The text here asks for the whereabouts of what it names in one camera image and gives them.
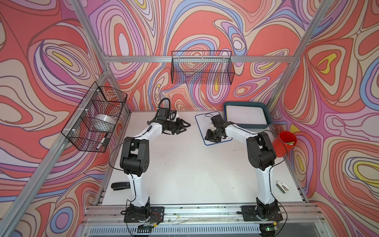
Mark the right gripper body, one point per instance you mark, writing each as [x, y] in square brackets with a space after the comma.
[213, 136]

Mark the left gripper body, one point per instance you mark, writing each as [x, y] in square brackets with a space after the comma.
[173, 127]

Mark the blue whiteboard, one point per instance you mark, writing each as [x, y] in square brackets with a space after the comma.
[205, 123]

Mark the yellow framed whiteboard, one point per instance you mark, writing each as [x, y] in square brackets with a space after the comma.
[245, 115]

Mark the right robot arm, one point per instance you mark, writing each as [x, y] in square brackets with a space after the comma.
[261, 155]

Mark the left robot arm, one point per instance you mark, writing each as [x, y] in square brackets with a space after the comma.
[135, 161]

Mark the teal plastic storage box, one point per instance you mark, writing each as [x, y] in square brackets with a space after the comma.
[251, 104]

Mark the white whiteboard eraser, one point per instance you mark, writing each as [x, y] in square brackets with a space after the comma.
[282, 187]

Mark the silver tape roll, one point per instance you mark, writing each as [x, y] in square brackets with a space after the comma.
[103, 122]

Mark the red plastic cup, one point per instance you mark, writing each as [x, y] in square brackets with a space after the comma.
[280, 148]

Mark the marker in left basket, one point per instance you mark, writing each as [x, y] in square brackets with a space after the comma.
[101, 143]

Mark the green circuit board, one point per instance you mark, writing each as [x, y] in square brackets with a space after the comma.
[142, 229]

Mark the back black wire basket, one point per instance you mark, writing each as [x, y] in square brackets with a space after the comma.
[202, 67]

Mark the black wire basket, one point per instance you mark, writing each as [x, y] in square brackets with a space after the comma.
[99, 111]
[202, 67]

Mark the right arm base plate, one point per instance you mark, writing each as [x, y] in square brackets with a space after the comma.
[270, 213]

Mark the left black wire basket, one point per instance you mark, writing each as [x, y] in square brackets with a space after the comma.
[99, 111]

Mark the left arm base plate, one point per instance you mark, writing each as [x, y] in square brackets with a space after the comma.
[148, 214]

